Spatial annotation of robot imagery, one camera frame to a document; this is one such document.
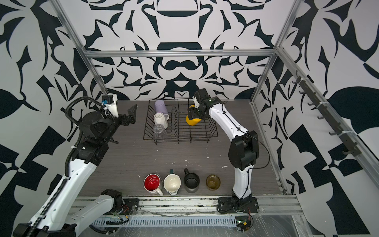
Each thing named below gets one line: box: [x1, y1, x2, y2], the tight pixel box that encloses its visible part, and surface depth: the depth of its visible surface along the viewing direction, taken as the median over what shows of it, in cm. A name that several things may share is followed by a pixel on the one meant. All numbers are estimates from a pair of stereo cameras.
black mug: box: [183, 167, 200, 190], surface depth 82 cm
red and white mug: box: [143, 173, 164, 197], surface depth 77 cm
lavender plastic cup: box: [154, 99, 169, 115], surface depth 101 cm
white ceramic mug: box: [153, 112, 170, 130], surface depth 96 cm
